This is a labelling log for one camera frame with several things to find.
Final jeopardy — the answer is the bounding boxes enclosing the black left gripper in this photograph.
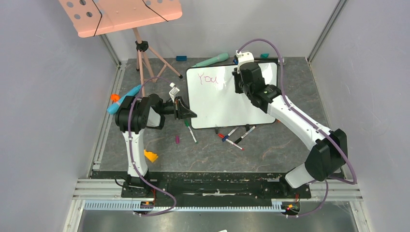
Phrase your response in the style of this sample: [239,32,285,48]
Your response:
[159,96,197,120]

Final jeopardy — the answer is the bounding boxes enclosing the white whiteboard black frame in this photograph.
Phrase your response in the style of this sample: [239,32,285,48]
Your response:
[186,64,275,129]

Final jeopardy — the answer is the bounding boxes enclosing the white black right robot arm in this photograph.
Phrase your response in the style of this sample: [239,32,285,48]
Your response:
[232,62,347,197]

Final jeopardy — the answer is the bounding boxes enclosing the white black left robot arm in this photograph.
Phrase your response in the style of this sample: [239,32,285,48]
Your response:
[115,94,197,179]

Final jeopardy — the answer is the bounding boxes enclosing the green whiteboard marker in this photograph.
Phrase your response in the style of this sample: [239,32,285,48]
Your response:
[184,119,198,144]

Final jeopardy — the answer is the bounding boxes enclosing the red whiteboard marker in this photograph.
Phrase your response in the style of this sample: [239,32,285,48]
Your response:
[218,133,244,151]

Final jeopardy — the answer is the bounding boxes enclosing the blue whiteboard marker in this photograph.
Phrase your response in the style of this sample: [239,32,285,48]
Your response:
[222,127,239,142]

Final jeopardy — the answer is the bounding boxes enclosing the black whiteboard marker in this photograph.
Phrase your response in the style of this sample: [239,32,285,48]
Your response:
[234,126,256,144]

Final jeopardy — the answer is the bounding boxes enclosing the teal flat piece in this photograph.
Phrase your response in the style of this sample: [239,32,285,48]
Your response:
[192,53,229,68]

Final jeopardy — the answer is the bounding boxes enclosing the blue rectangular block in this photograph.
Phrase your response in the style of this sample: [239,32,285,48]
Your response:
[176,56,188,61]

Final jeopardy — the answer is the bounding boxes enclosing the yellow stepped wedge block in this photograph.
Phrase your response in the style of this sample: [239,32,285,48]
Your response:
[144,150,159,163]

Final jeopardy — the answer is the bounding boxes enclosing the orange small toy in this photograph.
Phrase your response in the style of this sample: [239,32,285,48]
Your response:
[110,94,121,102]

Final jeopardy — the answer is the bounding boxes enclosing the pink music stand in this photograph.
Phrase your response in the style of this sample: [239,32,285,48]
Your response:
[58,0,183,108]

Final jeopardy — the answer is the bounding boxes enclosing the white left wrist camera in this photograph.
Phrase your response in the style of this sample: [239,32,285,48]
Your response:
[169,82,180,101]

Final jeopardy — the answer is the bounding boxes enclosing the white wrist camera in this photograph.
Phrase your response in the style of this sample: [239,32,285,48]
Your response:
[235,50,254,73]
[169,82,180,101]

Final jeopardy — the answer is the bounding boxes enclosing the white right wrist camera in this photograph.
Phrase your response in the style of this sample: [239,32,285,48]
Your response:
[235,50,254,73]

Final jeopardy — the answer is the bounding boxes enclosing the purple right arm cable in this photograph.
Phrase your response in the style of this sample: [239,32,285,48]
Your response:
[237,39,358,219]

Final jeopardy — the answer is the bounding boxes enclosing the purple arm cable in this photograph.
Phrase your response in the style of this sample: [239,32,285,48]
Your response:
[127,76,178,218]
[237,39,358,219]

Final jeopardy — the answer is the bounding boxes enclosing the blue toy recorder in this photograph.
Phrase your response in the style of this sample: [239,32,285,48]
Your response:
[106,85,141,115]

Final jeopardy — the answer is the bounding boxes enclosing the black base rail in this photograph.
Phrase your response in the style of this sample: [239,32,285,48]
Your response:
[121,172,311,206]

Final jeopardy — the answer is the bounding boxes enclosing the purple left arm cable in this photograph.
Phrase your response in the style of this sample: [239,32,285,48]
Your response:
[127,76,178,218]

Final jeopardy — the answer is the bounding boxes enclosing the white toothed cable rail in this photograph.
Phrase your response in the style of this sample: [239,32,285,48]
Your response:
[83,200,300,213]

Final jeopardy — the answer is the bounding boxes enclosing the aluminium frame rails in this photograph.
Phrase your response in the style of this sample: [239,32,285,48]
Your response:
[73,179,364,202]

